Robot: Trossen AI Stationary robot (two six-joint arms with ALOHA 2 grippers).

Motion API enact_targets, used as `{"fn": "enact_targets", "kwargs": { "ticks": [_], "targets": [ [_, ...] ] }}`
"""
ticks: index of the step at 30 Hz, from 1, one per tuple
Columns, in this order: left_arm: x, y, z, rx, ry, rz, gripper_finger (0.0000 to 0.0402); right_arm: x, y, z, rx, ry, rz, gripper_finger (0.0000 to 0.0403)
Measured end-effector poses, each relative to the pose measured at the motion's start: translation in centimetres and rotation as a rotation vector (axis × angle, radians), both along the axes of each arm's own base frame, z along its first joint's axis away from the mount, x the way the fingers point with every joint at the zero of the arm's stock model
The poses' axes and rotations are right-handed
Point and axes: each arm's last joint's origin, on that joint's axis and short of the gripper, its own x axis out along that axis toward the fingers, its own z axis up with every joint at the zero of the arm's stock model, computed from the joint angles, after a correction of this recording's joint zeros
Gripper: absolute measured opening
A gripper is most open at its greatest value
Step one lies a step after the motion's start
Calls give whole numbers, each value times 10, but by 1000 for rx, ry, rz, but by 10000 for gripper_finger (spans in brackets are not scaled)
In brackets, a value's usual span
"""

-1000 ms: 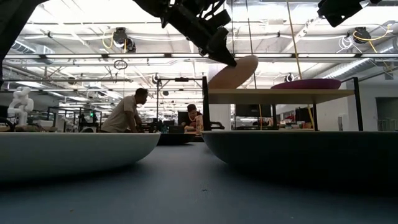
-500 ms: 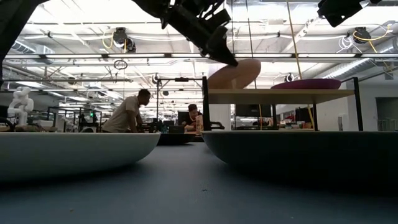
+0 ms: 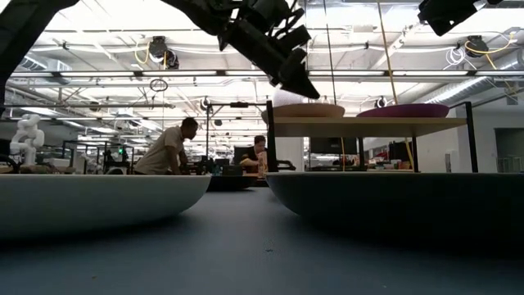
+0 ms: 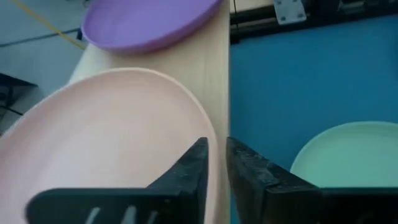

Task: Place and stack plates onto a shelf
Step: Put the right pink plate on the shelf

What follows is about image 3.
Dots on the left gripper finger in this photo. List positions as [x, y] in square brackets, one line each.
[299, 82]

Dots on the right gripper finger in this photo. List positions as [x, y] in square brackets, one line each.
[446, 14]

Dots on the pink round plate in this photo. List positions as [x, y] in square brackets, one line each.
[307, 111]

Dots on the purple round plate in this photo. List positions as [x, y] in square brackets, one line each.
[403, 111]

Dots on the black round plate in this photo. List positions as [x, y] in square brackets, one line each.
[233, 183]

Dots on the blue-grey round plate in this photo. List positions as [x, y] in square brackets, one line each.
[389, 196]

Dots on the white round plate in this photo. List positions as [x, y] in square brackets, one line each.
[82, 205]

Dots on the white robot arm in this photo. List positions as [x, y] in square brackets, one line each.
[26, 139]

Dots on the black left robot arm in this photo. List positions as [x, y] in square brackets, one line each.
[20, 33]

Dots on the wooden shelf with black legs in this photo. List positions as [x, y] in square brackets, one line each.
[368, 127]

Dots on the white building column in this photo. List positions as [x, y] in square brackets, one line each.
[290, 153]

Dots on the dark computer monitor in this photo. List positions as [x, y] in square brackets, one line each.
[333, 146]

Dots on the black clamp device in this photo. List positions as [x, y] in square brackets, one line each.
[286, 166]

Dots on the person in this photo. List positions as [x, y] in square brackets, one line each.
[247, 153]
[159, 155]

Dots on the orange brown box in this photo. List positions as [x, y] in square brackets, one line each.
[262, 164]

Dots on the black equipment case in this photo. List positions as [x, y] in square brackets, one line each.
[232, 171]

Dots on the cluttered wooden desk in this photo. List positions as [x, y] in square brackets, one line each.
[389, 166]

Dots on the grey double door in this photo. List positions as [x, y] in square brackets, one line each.
[509, 147]

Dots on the grey horizontal pipe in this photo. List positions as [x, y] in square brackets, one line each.
[82, 105]

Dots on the black overhead camera stand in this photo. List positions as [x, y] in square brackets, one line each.
[239, 105]

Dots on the black workstation frame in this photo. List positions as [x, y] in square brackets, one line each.
[105, 160]

